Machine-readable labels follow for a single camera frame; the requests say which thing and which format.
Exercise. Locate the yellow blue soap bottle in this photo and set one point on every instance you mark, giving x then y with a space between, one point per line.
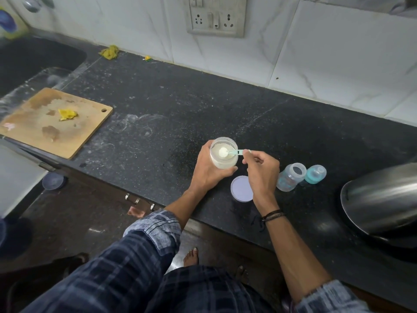
8 24

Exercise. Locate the crumpled yellow cloth scrap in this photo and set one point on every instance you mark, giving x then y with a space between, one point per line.
109 52

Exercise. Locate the teal baby bottle cap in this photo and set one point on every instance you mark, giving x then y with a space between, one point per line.
315 175

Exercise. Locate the glass jar of white powder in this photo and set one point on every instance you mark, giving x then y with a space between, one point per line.
224 162

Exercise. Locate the person's left forearm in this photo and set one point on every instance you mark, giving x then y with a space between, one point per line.
182 208

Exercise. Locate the grey wall switch socket plate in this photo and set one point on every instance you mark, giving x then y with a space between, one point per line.
215 16

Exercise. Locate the clear baby bottle teal print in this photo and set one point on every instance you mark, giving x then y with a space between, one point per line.
290 179

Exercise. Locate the steel black electric kettle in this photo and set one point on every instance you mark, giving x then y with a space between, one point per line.
381 198

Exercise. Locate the person's right forearm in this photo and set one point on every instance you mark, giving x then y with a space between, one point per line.
293 257

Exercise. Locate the yellow peel scrap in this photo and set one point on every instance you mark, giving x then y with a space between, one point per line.
67 114

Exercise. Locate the lavender round jar lid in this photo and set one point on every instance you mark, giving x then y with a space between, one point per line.
241 189

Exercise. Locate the person's left hand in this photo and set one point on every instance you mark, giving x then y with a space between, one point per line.
203 176

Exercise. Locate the white appliance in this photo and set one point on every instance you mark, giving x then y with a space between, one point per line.
16 179

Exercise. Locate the person's foot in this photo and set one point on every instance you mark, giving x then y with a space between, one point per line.
191 257
241 274

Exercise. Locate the blue plaid shirt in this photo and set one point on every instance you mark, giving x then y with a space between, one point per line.
153 231

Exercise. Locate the metal wall tap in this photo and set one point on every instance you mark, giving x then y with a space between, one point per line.
32 4

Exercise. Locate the clear blue round lid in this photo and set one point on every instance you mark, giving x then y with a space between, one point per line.
53 181

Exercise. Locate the person's right foot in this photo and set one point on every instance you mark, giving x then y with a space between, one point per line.
241 274

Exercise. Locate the black kitchen sink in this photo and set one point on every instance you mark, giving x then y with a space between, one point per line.
32 65

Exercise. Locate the teal measuring scoop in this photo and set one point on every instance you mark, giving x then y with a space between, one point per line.
235 152

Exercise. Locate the wooden cutting board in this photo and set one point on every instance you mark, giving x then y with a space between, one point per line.
32 127

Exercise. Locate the black wrist bands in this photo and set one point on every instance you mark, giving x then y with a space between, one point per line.
273 215

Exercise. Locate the person's right hand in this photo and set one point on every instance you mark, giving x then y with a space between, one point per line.
264 179

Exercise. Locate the person's left foot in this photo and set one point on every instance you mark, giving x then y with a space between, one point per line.
191 257

